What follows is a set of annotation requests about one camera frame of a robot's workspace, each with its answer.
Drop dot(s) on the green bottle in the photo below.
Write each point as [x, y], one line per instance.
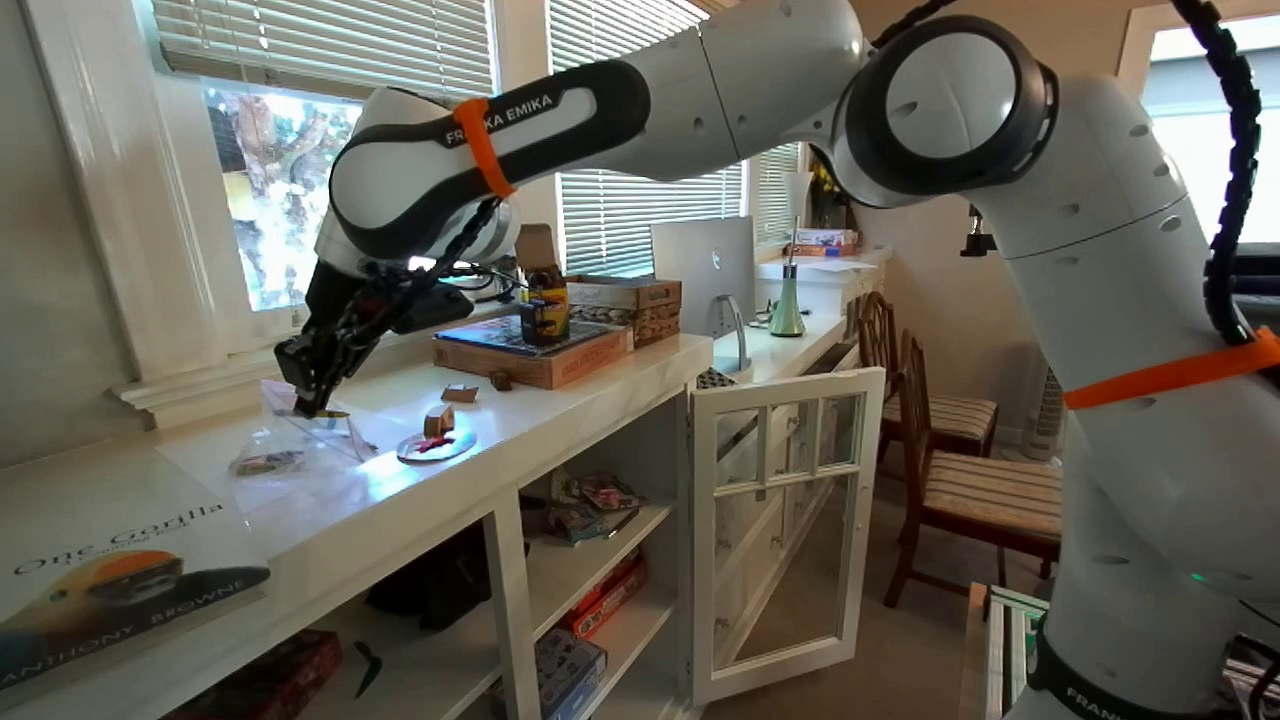
[787, 314]

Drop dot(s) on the small wooden triangle block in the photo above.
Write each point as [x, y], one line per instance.
[459, 393]

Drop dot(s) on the large book with bird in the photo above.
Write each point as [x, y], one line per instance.
[101, 555]

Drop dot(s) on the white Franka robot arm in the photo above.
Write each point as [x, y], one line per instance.
[1173, 471]

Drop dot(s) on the crayon box yellow green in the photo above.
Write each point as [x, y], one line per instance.
[547, 288]

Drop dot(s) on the window blind left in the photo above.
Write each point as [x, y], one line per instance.
[328, 47]

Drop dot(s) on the window blind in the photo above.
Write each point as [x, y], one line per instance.
[328, 47]
[605, 219]

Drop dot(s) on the yellow flowers pot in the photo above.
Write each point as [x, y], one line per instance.
[831, 204]

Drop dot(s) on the silver computer monitor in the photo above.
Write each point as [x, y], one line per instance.
[712, 267]

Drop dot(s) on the white shelf unit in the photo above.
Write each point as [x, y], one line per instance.
[326, 539]

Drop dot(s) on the wooden box with book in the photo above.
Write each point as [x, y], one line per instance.
[499, 351]

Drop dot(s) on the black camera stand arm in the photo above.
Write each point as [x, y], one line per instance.
[978, 237]

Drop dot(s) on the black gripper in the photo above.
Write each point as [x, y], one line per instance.
[346, 323]

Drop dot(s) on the black bag on shelf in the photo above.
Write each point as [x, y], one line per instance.
[437, 587]

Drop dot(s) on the wooden crate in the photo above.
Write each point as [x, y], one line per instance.
[648, 308]

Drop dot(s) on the window blind right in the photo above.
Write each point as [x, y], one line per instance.
[605, 219]

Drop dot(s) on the books on middle shelf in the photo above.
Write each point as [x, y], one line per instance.
[576, 510]

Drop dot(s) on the wooden chair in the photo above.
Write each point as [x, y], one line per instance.
[1008, 506]
[956, 421]

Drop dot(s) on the clear plastic bag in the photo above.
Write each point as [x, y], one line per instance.
[287, 443]

